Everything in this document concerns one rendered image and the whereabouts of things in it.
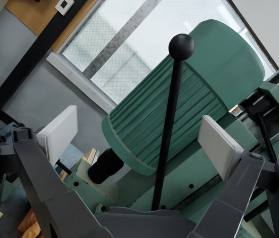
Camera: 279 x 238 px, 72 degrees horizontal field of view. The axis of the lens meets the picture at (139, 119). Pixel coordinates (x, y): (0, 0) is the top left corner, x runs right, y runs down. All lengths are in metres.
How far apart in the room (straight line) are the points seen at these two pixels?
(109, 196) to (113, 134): 0.19
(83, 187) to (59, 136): 0.36
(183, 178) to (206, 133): 0.26
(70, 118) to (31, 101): 1.85
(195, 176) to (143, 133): 0.16
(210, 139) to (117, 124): 0.24
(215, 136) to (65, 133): 0.13
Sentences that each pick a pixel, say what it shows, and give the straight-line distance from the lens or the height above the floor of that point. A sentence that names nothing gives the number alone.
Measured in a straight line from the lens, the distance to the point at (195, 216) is 0.45.
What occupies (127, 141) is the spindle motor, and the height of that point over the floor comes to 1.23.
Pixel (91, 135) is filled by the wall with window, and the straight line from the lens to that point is 1.96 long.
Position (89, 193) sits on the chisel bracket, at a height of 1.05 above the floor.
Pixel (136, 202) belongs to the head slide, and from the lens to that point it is 0.48.
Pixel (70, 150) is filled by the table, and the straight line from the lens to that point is 0.84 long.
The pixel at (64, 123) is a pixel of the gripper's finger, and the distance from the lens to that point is 0.17.
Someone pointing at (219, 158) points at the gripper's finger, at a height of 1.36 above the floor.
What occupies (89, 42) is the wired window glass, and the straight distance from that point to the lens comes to 1.84.
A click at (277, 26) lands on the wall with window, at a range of 2.09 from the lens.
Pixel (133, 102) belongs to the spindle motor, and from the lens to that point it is 0.39.
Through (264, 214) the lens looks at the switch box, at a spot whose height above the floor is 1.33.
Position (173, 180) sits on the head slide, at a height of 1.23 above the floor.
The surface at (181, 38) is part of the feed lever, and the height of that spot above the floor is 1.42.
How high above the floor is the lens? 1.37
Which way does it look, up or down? 14 degrees down
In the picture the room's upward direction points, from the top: 47 degrees clockwise
